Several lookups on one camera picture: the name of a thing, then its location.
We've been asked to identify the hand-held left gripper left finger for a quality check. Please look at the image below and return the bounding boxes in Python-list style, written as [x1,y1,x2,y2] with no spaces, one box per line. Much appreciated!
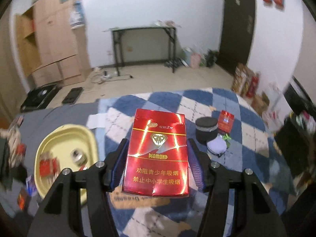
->
[27,138,129,237]

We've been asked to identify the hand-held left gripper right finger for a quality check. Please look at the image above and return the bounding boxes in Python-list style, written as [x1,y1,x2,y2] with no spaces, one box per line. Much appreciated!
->
[187,138,288,237]

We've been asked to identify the pale pouch with green charm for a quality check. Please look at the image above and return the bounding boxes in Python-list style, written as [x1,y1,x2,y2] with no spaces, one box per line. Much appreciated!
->
[206,133,231,156]

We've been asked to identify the black round cookie-shaped case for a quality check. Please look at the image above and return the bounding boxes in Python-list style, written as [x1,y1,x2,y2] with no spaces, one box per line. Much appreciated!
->
[195,117,219,144]

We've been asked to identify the white round case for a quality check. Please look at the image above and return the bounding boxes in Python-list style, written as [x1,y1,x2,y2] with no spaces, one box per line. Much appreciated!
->
[70,149,87,166]

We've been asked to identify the red cigarette pack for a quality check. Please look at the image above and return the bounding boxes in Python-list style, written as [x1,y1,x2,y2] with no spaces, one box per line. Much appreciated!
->
[122,108,190,197]
[17,190,31,211]
[218,110,234,132]
[39,157,60,177]

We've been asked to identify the yellow plastic basin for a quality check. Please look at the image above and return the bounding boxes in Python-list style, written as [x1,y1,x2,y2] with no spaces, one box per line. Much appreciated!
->
[35,124,99,205]

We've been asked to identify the white cloth patch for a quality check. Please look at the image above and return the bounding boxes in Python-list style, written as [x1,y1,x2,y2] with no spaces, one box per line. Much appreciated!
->
[87,114,109,130]

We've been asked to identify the blue checkered fleece blanket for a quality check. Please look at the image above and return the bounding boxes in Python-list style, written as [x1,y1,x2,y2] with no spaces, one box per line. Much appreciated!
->
[95,87,297,237]

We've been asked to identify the grey bed sheet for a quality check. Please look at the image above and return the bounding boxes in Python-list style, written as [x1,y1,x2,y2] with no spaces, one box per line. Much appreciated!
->
[5,100,102,218]

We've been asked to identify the black keyboard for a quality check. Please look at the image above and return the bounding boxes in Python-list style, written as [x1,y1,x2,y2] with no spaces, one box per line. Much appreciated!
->
[61,87,83,104]

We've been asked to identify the colourful gift boxes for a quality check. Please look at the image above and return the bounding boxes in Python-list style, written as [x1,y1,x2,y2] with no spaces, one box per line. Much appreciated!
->
[232,64,261,99]

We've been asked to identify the black furniture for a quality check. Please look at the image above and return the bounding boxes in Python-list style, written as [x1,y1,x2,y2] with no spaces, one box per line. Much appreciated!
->
[274,76,316,203]

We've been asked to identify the black floor tray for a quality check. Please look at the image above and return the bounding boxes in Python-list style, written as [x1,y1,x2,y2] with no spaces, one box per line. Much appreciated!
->
[20,84,62,111]

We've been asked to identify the pink bag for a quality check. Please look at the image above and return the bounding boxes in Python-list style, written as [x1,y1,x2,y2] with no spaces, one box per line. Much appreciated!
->
[190,53,200,68]

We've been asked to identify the black bag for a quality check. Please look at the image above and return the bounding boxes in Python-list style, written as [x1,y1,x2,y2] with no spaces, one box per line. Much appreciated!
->
[206,51,219,68]

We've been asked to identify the wooden wardrobe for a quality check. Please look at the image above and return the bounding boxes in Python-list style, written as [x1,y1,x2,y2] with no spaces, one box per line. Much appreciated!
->
[15,0,92,87]

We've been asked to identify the black folding table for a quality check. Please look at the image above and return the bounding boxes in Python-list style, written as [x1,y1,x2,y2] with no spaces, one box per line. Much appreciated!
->
[102,25,179,76]

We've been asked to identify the black door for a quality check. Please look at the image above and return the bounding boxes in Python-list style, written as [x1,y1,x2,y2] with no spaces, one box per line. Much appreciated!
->
[219,0,256,74]

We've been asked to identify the white and blue hanging bag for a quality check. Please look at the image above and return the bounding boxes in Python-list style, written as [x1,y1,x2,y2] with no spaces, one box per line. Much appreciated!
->
[70,1,86,29]

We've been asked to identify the power strip with cables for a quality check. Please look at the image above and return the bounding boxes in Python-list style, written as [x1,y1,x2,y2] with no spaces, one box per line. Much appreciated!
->
[91,69,134,82]

